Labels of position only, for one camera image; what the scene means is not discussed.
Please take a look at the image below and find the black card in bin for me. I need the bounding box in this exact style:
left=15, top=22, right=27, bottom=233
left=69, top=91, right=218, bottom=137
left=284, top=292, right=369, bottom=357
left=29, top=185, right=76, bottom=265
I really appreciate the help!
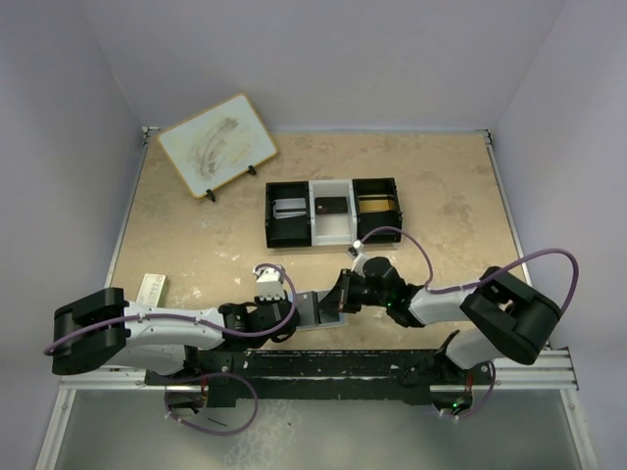
left=314, top=196, right=349, bottom=215

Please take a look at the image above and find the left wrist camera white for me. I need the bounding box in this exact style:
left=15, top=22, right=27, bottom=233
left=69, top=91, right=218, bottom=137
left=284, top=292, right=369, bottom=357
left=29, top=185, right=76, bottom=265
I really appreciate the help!
left=253, top=264, right=287, bottom=303

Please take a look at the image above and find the gold card in bin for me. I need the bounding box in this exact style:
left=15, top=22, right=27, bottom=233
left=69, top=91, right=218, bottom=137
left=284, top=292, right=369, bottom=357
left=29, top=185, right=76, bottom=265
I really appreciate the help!
left=358, top=195, right=397, bottom=213

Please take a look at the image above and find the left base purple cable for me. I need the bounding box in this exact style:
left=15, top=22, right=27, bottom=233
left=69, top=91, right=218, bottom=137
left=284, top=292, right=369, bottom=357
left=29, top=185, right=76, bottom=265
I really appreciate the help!
left=164, top=369, right=262, bottom=436

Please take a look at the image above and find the black tray bin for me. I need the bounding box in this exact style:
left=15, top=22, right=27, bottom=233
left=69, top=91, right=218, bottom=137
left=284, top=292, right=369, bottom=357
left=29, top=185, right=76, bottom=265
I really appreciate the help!
left=265, top=181, right=312, bottom=249
left=352, top=177, right=403, bottom=240

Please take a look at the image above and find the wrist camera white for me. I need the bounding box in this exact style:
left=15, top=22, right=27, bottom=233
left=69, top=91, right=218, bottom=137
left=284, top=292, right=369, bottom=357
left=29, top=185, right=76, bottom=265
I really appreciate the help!
left=253, top=264, right=287, bottom=303
left=347, top=240, right=369, bottom=276

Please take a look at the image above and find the left black tray bin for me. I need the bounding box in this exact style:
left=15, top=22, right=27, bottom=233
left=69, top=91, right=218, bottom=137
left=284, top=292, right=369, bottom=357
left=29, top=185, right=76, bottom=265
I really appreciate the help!
left=265, top=181, right=312, bottom=249

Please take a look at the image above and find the middle white tray bin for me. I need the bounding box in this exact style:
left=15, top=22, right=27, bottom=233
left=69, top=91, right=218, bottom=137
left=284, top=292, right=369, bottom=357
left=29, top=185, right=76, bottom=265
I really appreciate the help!
left=309, top=179, right=358, bottom=247

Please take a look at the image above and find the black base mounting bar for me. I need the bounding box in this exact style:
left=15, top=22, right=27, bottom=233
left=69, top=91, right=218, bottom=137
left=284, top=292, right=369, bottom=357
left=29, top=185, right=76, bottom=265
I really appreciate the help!
left=145, top=350, right=494, bottom=407

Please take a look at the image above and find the right black tray bin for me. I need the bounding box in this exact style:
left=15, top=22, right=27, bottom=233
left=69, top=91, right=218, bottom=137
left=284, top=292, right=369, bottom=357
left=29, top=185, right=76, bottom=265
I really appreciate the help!
left=352, top=177, right=403, bottom=240

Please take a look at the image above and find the white green paper box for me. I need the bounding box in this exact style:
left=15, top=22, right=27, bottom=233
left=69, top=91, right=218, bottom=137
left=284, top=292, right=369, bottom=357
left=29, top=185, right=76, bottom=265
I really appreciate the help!
left=136, top=273, right=167, bottom=307

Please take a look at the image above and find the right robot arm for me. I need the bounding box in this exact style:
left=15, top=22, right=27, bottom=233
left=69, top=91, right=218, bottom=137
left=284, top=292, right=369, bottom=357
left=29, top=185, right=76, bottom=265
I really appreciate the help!
left=318, top=257, right=562, bottom=370

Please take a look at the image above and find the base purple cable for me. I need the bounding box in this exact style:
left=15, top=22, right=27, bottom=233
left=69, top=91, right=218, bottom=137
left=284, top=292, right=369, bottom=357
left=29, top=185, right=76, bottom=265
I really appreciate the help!
left=164, top=369, right=262, bottom=436
left=438, top=359, right=497, bottom=422

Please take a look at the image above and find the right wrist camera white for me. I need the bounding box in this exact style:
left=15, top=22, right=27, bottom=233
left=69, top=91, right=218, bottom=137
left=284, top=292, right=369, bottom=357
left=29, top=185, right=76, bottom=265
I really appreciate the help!
left=347, top=240, right=369, bottom=276

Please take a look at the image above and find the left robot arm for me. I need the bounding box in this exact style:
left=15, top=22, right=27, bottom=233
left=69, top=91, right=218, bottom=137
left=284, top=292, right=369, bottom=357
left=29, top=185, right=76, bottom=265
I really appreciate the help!
left=44, top=288, right=300, bottom=376

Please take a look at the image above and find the whiteboard with yellow frame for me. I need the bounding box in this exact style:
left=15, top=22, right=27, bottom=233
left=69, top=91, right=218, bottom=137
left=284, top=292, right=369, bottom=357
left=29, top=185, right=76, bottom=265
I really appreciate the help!
left=157, top=93, right=278, bottom=201

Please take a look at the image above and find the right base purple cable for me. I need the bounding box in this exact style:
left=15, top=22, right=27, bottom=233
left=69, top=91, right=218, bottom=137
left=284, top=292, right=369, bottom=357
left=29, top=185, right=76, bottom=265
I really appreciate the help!
left=438, top=359, right=497, bottom=422

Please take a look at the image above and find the silver cards stack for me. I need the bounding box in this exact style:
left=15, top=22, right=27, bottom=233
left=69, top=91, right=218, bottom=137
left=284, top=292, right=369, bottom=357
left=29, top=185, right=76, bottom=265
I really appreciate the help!
left=272, top=198, right=308, bottom=219

